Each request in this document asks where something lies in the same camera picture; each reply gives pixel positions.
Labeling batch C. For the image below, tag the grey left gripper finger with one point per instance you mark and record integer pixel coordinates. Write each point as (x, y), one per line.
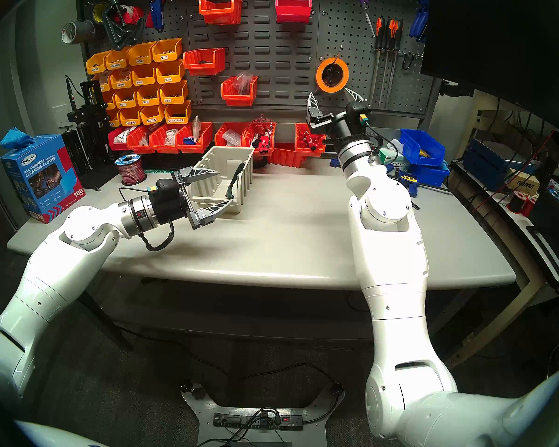
(200, 174)
(214, 211)

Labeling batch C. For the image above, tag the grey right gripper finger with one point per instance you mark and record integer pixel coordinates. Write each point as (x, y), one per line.
(314, 108)
(355, 96)

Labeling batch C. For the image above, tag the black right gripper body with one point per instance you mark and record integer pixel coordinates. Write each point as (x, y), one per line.
(342, 127)

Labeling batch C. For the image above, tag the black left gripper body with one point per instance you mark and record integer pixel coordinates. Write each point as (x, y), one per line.
(170, 204)

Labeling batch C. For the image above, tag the beige plastic storage box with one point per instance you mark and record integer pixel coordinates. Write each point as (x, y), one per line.
(202, 192)

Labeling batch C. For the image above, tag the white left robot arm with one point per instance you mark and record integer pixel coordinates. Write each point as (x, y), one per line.
(65, 260)

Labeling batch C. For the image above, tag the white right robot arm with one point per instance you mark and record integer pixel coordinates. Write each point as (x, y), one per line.
(391, 274)

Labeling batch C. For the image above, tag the green white tissue box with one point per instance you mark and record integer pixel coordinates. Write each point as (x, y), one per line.
(396, 161)

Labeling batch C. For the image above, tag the tan cardboard box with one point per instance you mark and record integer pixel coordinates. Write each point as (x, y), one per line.
(524, 186)

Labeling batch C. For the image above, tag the red plastic parts bin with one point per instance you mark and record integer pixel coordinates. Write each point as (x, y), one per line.
(219, 16)
(115, 145)
(235, 98)
(310, 152)
(219, 136)
(272, 143)
(163, 148)
(286, 157)
(202, 68)
(137, 147)
(193, 148)
(292, 14)

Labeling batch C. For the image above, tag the orange tape roll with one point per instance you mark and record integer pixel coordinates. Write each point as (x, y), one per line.
(319, 76)

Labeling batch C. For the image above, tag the red small clamps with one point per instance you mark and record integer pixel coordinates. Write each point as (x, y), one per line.
(310, 141)

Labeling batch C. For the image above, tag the green cutting mat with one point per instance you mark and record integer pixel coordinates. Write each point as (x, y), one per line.
(160, 171)

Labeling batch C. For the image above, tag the small blue clamp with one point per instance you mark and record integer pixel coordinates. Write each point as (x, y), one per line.
(335, 163)

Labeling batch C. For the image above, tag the clear plastic parts bag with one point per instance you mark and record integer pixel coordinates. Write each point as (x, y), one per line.
(232, 138)
(170, 138)
(242, 83)

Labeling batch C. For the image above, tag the white tissue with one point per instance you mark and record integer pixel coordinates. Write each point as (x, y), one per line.
(393, 147)

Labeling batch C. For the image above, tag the black pegboard hook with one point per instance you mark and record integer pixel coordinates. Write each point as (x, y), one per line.
(405, 63)

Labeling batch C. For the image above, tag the red black hand tool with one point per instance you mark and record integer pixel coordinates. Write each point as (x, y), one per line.
(263, 143)

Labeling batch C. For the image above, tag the orange bin labelled M4 HEX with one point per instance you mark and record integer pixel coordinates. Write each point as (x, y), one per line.
(177, 113)

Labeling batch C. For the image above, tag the orange bin labelled M2.5-5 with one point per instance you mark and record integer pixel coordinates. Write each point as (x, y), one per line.
(152, 115)

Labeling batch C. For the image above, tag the white printed parts bag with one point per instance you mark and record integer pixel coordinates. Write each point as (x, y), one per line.
(126, 135)

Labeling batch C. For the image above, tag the blue plastic bin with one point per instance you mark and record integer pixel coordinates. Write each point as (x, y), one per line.
(424, 148)
(433, 176)

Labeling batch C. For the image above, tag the blue bar clamp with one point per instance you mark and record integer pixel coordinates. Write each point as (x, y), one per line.
(407, 180)

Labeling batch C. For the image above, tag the orange bin labelled M3-6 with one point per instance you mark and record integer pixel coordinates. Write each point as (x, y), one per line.
(173, 94)

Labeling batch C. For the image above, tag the orange bin labelled M2.5-6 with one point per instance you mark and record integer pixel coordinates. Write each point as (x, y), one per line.
(130, 117)

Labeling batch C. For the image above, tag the orange bin labelled M3-8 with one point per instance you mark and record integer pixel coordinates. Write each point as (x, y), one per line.
(148, 97)

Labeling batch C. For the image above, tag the blue spring clamp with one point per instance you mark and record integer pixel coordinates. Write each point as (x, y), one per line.
(419, 24)

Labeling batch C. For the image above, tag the small orange parts bin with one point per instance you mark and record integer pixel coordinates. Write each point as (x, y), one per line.
(114, 118)
(110, 100)
(105, 83)

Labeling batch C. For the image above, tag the orange bin labelled M3-12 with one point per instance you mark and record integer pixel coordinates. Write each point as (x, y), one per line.
(126, 99)

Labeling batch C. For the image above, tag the orange bin labelled M3-4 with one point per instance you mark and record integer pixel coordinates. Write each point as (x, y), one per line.
(170, 72)

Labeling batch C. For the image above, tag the orange bin labelled M4-6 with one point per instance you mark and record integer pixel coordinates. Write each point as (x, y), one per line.
(144, 76)

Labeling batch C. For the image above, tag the black metal stand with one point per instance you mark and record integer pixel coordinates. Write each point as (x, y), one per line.
(88, 113)

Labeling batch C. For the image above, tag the orange bin labelled M4X4X6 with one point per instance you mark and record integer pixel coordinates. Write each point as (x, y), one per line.
(121, 79)

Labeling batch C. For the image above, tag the orange bin labelled M3X6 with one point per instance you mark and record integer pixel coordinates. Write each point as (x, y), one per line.
(167, 51)

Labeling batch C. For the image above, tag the black table leg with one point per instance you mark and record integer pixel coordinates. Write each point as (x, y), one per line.
(109, 324)

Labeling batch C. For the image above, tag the blue cleaning cloths carton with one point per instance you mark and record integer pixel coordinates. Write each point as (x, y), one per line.
(37, 180)

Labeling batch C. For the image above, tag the orange bin labelled M3X8 BAD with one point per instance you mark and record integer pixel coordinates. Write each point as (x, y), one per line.
(117, 59)

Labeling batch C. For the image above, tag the dark blue case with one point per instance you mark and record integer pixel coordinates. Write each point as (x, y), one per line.
(482, 162)

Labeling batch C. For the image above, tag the black computer monitor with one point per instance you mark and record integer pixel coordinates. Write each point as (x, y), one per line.
(494, 41)

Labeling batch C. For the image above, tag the orange bin labelled M3X5X4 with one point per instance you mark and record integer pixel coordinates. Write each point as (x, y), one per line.
(98, 63)

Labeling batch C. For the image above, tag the black soldering iron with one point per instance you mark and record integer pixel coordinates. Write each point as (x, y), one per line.
(69, 88)

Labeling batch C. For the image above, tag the grey metal C-clamp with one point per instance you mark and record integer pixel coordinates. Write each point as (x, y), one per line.
(114, 37)

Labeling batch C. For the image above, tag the blue cleaning cloth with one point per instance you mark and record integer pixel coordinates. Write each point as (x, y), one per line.
(16, 138)

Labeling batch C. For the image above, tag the yellow tape roll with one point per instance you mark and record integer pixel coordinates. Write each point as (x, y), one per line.
(95, 13)

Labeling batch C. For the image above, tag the black power strip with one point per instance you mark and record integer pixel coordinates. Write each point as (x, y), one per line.
(228, 421)

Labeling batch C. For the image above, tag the beige side table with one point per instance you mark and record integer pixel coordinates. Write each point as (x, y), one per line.
(494, 322)

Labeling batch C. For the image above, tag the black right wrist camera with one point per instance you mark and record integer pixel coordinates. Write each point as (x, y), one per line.
(359, 113)

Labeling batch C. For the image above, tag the grey pegboard wall panel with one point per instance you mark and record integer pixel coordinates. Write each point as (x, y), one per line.
(279, 55)

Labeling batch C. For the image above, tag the black monitor mount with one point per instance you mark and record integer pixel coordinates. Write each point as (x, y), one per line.
(454, 90)

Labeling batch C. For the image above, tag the white wall plate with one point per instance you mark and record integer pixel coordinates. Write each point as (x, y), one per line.
(61, 115)

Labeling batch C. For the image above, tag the grey duct tape roll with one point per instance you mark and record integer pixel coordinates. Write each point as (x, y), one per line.
(79, 31)

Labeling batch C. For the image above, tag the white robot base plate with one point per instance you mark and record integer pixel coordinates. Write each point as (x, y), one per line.
(200, 427)

